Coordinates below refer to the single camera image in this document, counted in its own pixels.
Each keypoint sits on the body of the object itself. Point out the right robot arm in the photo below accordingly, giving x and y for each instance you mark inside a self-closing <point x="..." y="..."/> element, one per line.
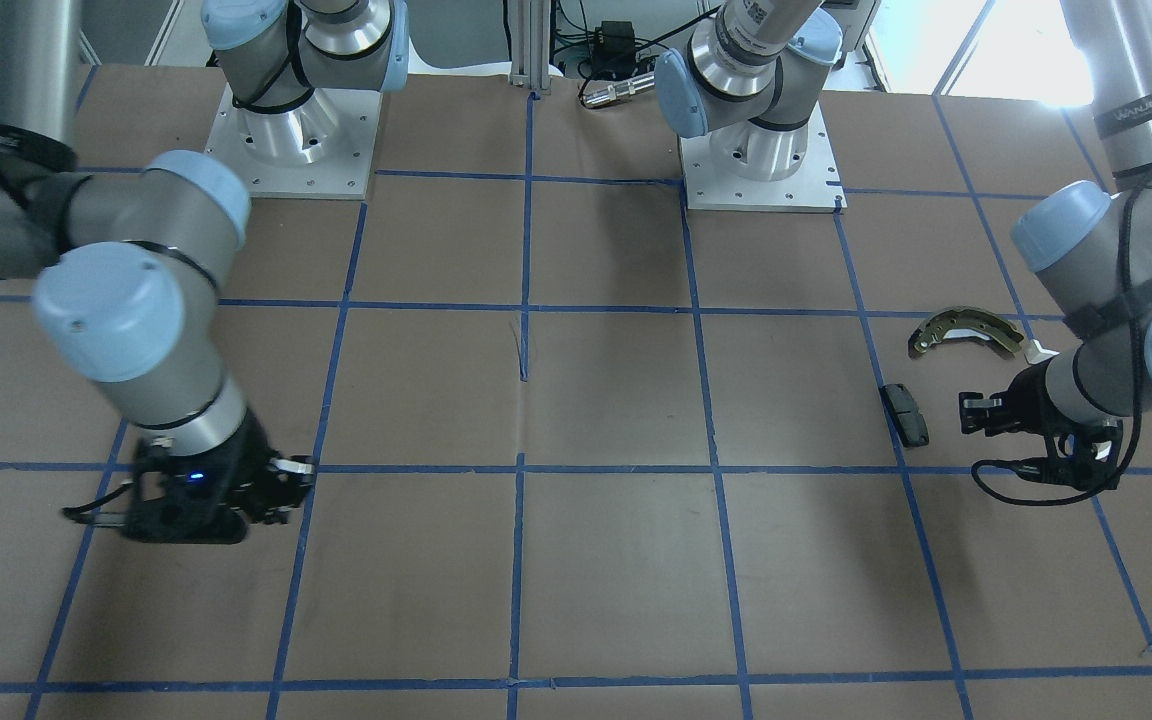
<point x="126" y="278"/>

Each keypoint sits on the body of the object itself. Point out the aluminium frame post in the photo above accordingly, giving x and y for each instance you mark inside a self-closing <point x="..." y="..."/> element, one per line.
<point x="529" y="36"/>

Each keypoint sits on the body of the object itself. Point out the white curved plastic part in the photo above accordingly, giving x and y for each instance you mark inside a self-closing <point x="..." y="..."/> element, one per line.
<point x="1035" y="353"/>

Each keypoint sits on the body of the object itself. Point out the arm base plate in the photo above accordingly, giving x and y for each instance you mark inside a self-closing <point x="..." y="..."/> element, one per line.
<point x="750" y="168"/>
<point x="322" y="150"/>

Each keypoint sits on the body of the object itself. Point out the olive green brake shoe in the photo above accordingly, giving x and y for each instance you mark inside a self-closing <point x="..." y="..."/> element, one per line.
<point x="965" y="323"/>

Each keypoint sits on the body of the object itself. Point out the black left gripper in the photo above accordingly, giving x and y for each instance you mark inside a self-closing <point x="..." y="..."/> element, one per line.
<point x="1033" y="398"/>

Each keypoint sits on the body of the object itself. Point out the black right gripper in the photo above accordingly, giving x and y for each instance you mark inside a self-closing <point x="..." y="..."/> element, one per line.
<point x="248" y="452"/>

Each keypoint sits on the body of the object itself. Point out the black brake pad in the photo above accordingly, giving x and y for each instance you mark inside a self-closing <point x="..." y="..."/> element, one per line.
<point x="905" y="414"/>

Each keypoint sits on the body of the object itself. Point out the silver metal connector plug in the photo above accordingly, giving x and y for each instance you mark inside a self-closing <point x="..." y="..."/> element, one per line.
<point x="616" y="92"/>

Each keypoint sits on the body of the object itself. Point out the black power adapter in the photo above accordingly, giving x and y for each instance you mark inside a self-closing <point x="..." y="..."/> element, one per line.
<point x="613" y="40"/>

